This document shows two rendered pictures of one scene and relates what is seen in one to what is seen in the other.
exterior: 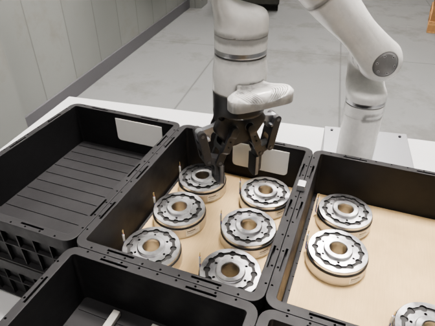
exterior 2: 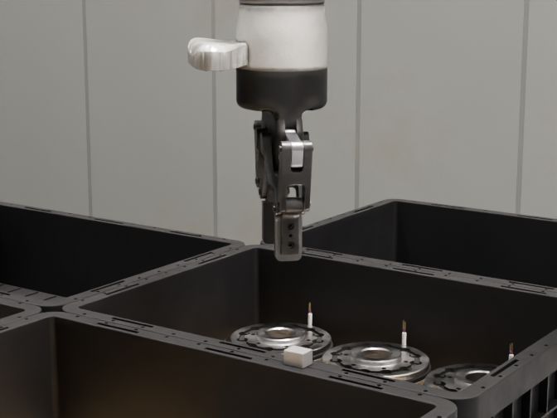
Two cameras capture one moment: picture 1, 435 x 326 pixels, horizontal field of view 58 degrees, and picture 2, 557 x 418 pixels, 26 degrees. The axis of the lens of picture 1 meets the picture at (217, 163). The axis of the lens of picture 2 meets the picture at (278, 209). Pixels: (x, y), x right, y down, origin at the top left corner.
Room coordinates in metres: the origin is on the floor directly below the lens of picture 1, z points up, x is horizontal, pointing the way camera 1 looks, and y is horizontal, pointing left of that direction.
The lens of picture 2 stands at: (0.75, -1.00, 1.23)
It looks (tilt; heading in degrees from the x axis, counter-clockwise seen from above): 12 degrees down; 104
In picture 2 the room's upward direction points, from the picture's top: straight up
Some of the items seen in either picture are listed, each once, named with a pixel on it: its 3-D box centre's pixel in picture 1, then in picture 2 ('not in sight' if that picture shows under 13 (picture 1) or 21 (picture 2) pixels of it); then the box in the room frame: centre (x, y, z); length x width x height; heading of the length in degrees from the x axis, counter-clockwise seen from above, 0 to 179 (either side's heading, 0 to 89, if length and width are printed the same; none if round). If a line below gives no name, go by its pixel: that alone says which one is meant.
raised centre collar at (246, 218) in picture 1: (248, 225); not in sight; (0.53, -0.06, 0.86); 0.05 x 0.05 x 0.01
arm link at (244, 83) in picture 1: (246, 71); (259, 29); (0.50, -0.04, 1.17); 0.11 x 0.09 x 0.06; 24
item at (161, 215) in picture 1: (179, 209); (375, 361); (0.58, 0.07, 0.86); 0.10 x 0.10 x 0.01
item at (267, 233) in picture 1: (248, 227); not in sight; (0.53, -0.06, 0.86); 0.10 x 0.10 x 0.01
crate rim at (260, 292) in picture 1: (211, 193); (336, 318); (0.56, 0.01, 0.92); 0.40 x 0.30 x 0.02; 159
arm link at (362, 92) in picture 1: (371, 71); not in sight; (0.86, -0.35, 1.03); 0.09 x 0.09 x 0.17; 4
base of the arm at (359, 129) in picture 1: (358, 131); not in sight; (0.86, -0.36, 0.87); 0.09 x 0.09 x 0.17; 77
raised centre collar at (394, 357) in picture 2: (179, 207); (375, 356); (0.58, 0.07, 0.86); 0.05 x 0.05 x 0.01
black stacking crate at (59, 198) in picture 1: (79, 180); (481, 296); (0.66, 0.29, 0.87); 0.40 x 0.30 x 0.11; 159
